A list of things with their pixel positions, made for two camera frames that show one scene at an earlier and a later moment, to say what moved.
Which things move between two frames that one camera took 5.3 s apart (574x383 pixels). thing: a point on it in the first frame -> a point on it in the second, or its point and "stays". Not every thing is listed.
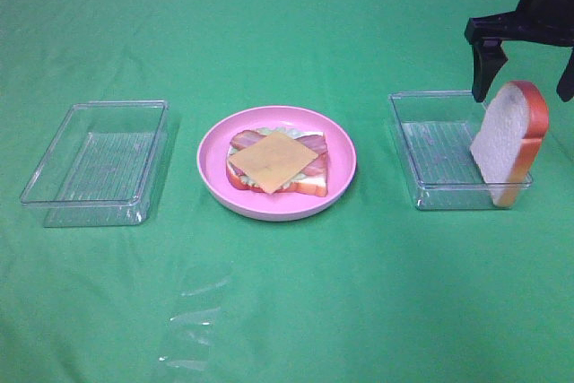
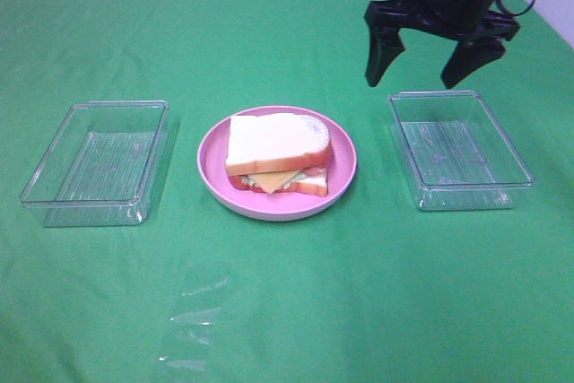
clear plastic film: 193,325 stays
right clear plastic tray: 436,131 stays
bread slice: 508,143 -> 274,142
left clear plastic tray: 101,168 stays
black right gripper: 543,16 -> 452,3
